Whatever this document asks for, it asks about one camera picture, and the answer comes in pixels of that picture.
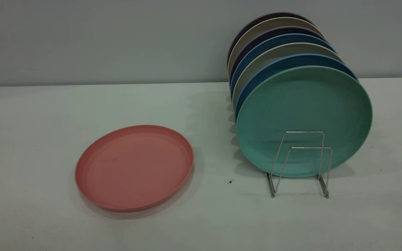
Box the silver wire plate rack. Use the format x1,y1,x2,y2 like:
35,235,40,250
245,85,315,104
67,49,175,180
266,131,333,199

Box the dark maroon round plate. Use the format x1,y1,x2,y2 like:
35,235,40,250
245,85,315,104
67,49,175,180
227,13,315,60

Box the purple round plate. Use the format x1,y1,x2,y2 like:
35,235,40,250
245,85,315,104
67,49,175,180
228,27,325,77

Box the green round plate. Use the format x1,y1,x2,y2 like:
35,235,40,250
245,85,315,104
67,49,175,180
235,65,373,178

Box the pink round plate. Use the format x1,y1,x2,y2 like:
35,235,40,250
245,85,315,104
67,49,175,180
75,124,194,212

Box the beige round plate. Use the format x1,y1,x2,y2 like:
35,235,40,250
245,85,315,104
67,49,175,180
227,17,323,67
232,43,344,108

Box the blue round plate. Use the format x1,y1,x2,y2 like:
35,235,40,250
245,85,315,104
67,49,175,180
234,53,358,122
230,33,336,94

